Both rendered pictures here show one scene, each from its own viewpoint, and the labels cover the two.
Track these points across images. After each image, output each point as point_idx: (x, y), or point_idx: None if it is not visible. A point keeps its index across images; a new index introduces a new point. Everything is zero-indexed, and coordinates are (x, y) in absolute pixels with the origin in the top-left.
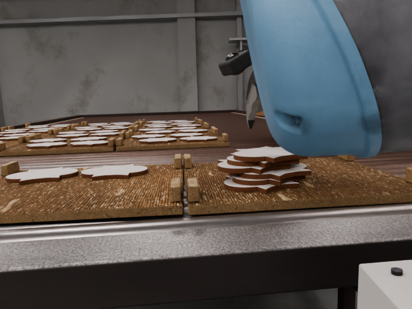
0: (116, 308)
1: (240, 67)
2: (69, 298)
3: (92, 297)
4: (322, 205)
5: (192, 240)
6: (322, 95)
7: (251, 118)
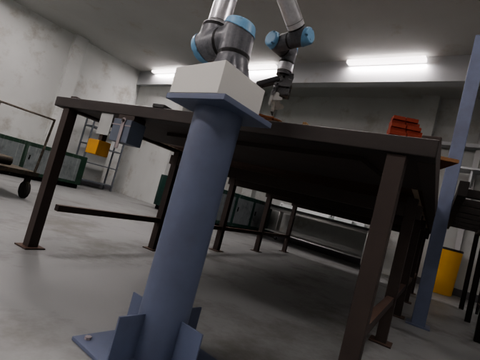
0: (188, 123)
1: (259, 83)
2: (181, 118)
3: (185, 119)
4: None
5: None
6: (193, 47)
7: (271, 111)
